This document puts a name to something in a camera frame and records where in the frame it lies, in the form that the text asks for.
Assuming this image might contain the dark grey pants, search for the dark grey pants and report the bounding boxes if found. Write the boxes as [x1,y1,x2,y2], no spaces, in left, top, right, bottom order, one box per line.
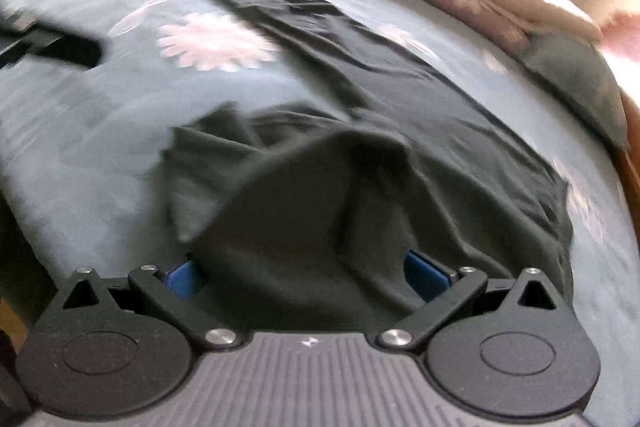
[160,0,576,334]

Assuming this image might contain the green pillow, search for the green pillow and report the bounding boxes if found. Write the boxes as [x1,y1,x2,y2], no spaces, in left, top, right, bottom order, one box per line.
[522,32,631,151]

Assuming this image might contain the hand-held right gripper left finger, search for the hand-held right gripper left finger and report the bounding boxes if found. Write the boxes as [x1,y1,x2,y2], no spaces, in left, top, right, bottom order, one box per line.
[60,258,242,354]

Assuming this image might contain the green floral bed sheet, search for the green floral bed sheet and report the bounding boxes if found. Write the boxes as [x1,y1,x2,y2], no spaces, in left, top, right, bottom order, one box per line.
[0,0,640,427]

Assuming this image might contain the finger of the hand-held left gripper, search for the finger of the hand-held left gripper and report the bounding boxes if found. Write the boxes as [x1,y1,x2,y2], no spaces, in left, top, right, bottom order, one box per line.
[0,27,104,71]

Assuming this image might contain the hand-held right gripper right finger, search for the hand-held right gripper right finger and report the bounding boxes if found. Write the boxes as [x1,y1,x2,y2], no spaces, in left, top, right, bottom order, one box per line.
[375,250,572,353]

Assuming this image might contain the wooden headboard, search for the wooden headboard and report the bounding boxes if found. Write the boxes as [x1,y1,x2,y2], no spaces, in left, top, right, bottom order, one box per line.
[615,87,640,208]

